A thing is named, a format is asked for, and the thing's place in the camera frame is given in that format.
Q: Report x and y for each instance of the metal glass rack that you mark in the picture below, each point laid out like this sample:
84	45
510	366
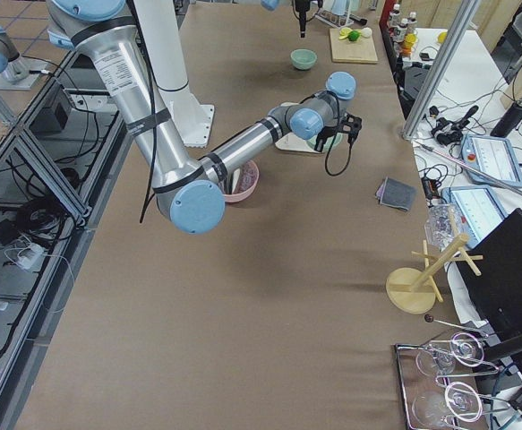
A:
412	382

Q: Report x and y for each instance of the black water bottle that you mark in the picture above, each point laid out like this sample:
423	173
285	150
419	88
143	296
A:
511	118

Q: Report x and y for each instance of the aluminium frame post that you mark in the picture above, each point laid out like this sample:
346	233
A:
464	16

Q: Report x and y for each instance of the cream rectangular tray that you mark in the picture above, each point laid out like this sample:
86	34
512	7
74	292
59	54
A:
292	143

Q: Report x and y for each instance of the pink patterned bowl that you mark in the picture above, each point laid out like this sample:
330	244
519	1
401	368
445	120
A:
241	183

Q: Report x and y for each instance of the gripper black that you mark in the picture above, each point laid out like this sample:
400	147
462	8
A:
301	9

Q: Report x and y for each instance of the black monitor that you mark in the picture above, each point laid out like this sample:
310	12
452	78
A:
497	291

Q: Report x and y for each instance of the white garlic bulb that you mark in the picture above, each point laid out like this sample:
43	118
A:
366	32

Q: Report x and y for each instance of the clear plastic cup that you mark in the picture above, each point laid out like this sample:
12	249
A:
444	223

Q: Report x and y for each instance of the lime fruit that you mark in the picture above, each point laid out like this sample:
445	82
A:
353	35

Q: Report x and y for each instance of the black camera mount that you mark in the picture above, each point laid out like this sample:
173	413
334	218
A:
346	124

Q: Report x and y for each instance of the upper teach pendant tablet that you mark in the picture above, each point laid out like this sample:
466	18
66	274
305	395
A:
492	155

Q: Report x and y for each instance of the lemon slice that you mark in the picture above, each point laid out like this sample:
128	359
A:
344	33

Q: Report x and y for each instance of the teach pendant tablet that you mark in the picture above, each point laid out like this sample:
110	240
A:
479	207
492	155

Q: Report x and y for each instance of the upper wine glass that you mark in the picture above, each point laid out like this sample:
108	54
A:
441	357

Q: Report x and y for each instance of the lower wine glass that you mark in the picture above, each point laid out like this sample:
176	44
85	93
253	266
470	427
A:
451	408

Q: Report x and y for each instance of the grey folded cloth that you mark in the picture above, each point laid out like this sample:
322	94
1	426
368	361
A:
395	194

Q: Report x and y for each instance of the wooden mug tree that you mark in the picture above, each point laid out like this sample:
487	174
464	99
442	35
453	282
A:
415	291

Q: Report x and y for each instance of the wine glass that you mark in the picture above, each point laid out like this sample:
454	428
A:
441	357
451	408

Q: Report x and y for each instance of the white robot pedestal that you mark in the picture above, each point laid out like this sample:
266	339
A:
159	29

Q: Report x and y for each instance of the green bowl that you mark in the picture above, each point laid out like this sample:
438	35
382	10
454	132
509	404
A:
330	142
303	59

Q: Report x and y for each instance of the wooden cutting board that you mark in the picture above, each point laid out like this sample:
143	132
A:
361	51

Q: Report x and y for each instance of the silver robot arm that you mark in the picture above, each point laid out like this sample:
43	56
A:
135	48

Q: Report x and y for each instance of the white dish rack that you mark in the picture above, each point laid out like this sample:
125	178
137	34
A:
340	13

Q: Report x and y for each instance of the lower teach pendant tablet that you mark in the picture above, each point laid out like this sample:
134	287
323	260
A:
479	207

